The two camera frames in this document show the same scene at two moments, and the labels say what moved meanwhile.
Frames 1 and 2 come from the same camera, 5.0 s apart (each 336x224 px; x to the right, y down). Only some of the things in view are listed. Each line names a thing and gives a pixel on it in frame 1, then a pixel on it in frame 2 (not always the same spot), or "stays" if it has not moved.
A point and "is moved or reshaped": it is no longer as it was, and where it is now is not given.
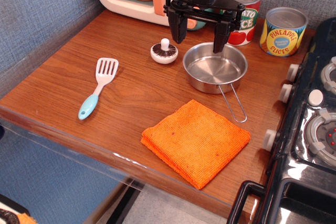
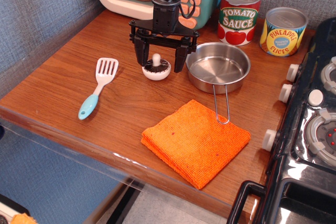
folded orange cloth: [196, 142] stays
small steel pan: [208, 71] is moved or reshaped
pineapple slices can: [283, 31] stays
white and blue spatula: [106, 69] stays
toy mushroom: [164, 52] to [156, 69]
